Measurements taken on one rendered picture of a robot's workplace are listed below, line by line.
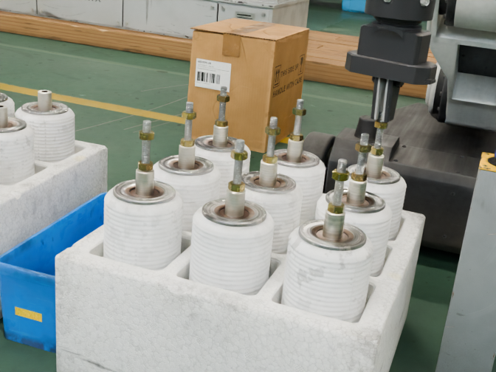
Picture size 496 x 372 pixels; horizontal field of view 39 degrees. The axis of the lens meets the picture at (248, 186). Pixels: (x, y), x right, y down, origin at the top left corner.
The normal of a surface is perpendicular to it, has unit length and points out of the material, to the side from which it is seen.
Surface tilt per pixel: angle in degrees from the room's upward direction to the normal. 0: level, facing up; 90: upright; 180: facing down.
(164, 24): 90
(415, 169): 46
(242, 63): 90
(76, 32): 90
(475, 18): 134
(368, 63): 90
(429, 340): 0
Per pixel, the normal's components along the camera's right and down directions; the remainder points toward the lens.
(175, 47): -0.35, 0.30
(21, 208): 0.95, 0.18
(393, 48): -0.56, 0.25
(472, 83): -0.25, -0.22
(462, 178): -0.19, -0.43
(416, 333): 0.08, -0.93
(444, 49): -0.32, 0.83
